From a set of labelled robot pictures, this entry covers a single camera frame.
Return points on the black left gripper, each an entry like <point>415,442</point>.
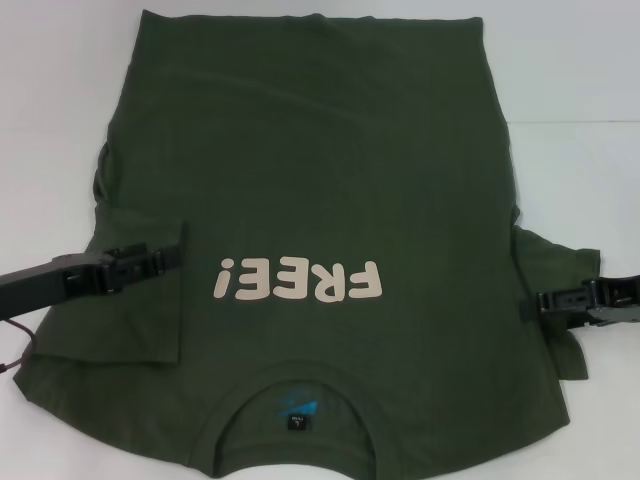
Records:
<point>35,287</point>

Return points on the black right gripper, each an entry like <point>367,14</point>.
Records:
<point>620,300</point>

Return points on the dark green FREE t-shirt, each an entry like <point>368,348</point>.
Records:
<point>320,175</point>

